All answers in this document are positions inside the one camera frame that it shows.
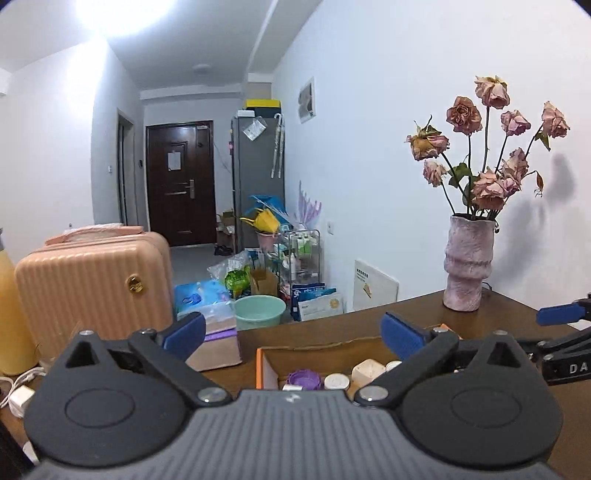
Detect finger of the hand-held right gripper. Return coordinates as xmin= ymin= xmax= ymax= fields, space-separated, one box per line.
xmin=516 ymin=329 xmax=591 ymax=363
xmin=536 ymin=292 xmax=591 ymax=326

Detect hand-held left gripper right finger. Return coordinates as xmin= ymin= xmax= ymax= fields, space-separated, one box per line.
xmin=353 ymin=312 xmax=539 ymax=409

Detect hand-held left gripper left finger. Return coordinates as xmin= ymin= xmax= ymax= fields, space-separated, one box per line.
xmin=48 ymin=311 xmax=232 ymax=409

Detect red orange cardboard box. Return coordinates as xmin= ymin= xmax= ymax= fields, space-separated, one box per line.
xmin=256 ymin=324 xmax=462 ymax=393

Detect white flat board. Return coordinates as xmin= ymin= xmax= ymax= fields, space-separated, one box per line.
xmin=353 ymin=259 xmax=400 ymax=312

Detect green snack bag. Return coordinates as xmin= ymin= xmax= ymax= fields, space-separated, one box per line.
xmin=225 ymin=269 xmax=250 ymax=298

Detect green plastic basin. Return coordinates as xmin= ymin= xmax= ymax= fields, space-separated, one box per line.
xmin=233 ymin=295 xmax=287 ymax=330

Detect clear plastic bag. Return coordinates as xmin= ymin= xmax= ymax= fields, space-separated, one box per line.
xmin=208 ymin=251 xmax=252 ymax=287

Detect blue white paper bags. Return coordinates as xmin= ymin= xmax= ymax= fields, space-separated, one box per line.
xmin=290 ymin=282 xmax=345 ymax=322

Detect small open cardboard box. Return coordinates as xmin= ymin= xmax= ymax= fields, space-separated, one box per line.
xmin=249 ymin=268 xmax=279 ymax=298

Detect pink ceramic vase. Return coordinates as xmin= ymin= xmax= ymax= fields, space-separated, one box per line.
xmin=443 ymin=215 xmax=496 ymax=312

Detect pink ribbed suitcase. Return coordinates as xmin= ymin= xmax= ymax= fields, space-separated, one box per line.
xmin=14 ymin=224 xmax=174 ymax=365

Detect stacked cardboard boxes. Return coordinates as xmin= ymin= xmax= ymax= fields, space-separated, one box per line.
xmin=217 ymin=210 xmax=236 ymax=250

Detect dark brown door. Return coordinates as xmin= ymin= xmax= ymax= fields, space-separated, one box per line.
xmin=146 ymin=121 xmax=217 ymax=247

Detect yellow watering can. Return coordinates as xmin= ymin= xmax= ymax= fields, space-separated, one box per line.
xmin=241 ymin=209 xmax=280 ymax=233

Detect bunch of dried roses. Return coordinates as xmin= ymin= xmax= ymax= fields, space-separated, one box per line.
xmin=405 ymin=75 xmax=571 ymax=221

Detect blue plastic wrap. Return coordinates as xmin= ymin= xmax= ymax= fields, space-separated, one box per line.
xmin=249 ymin=195 xmax=289 ymax=222

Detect purple feather decoration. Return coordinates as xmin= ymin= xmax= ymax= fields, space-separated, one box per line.
xmin=298 ymin=181 xmax=322 ymax=229

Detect grey fridge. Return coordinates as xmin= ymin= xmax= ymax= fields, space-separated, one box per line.
xmin=231 ymin=114 xmax=286 ymax=259

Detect yellow thermos bottle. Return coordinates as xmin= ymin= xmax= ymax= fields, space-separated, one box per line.
xmin=0 ymin=228 xmax=38 ymax=376

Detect white folded umbrella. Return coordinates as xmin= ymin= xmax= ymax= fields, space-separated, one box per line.
xmin=271 ymin=113 xmax=284 ymax=180

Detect paper note on fridge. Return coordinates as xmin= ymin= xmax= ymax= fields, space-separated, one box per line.
xmin=242 ymin=117 xmax=267 ymax=141

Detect yellow black box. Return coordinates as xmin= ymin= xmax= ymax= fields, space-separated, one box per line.
xmin=246 ymin=98 xmax=281 ymax=116

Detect bright round ceiling lamp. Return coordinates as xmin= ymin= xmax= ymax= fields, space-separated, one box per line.
xmin=76 ymin=0 xmax=178 ymax=40

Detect wire rack with bottles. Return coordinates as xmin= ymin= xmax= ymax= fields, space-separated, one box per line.
xmin=279 ymin=229 xmax=320 ymax=282

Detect white charger with cable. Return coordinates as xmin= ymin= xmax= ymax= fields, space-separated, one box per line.
xmin=0 ymin=367 xmax=47 ymax=409

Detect grey interior door frame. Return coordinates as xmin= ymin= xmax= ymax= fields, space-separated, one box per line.
xmin=116 ymin=108 xmax=139 ymax=227

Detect wall panel box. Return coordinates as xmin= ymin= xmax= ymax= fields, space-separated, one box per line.
xmin=298 ymin=78 xmax=316 ymax=124

